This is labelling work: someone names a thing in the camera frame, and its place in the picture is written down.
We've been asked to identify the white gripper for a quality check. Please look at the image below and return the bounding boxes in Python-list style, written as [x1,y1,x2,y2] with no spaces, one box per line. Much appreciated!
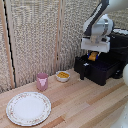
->
[80,34,111,62]

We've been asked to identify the black air fryer body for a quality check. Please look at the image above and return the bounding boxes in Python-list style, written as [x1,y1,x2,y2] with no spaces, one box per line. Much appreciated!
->
[105,28,128,80]

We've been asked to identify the small bowl with yellow food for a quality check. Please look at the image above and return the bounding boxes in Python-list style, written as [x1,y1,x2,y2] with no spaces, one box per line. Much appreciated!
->
[55,70,71,83]

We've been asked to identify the pink cup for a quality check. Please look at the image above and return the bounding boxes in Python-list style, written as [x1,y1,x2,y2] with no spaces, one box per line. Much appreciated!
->
[36,72,50,92]

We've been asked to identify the beige woven folding screen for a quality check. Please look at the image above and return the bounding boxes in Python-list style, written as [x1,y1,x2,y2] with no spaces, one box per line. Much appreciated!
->
[0,0,128,94]

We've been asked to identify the white plate with floral rim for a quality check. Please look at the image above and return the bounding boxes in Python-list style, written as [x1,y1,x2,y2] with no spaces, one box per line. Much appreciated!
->
[5,91,53,127]

